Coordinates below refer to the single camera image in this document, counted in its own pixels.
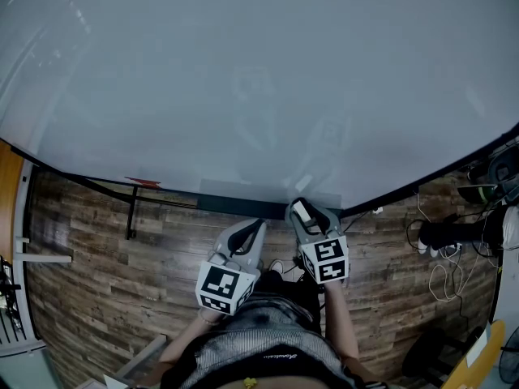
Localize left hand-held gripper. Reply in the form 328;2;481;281
195;218;268;315

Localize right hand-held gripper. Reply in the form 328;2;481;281
284;197;350;285

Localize white eraser block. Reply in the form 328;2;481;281
292;199;312;222

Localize person's right forearm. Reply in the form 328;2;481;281
322;280;362;360

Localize person's left forearm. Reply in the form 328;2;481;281
156;308;228;380

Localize large white whiteboard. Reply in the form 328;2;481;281
0;0;519;220

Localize person's dark trousers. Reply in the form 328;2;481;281
259;270;325;336

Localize person's grey knit top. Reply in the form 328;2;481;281
160;293;366;389

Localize black round table base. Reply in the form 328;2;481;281
401;326;486;388

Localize white paper sheet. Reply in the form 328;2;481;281
465;332;491;369

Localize round wooden table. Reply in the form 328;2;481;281
444;318;507;389

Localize black floor fan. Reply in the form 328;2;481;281
497;333;519;385

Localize white slatted rack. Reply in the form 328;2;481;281
0;257;45;358

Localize black cable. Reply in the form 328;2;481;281
406;212;459;254
283;257;309;283

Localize thin wrist bracelet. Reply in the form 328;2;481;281
198;309;223;326

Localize white cable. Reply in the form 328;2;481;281
416;192;479;303

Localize wooden table with white frame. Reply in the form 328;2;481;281
0;138;74;265

